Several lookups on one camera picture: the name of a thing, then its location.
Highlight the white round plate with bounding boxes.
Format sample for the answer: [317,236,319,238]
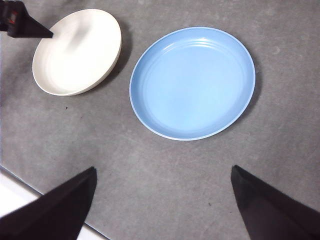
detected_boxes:
[31,8,123,97]

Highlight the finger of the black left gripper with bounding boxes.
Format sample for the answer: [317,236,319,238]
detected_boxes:
[6,1,54,39]

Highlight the blue round plate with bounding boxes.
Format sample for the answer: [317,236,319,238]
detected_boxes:
[129,26,257,141]

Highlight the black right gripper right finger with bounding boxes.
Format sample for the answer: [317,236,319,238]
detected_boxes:
[230,164,320,240]

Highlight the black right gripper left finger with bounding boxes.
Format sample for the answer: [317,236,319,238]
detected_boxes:
[0,166,98,240]

